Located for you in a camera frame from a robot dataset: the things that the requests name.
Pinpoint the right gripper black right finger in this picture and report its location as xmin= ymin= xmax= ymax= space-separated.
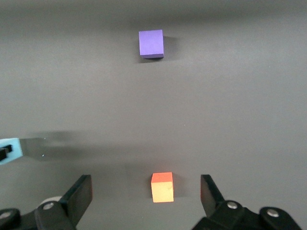
xmin=191 ymin=174 xmax=303 ymax=230

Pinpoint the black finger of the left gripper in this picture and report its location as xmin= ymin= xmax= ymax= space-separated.
xmin=0 ymin=144 xmax=13 ymax=161

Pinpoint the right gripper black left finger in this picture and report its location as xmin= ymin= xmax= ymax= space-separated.
xmin=0 ymin=174 xmax=94 ymax=230

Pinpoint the light blue cube block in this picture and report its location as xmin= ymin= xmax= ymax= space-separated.
xmin=0 ymin=137 xmax=24 ymax=166

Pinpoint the orange cube block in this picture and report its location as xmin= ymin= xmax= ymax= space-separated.
xmin=150 ymin=172 xmax=175 ymax=203

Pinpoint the purple cube block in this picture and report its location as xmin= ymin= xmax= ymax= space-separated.
xmin=138 ymin=29 xmax=165 ymax=59

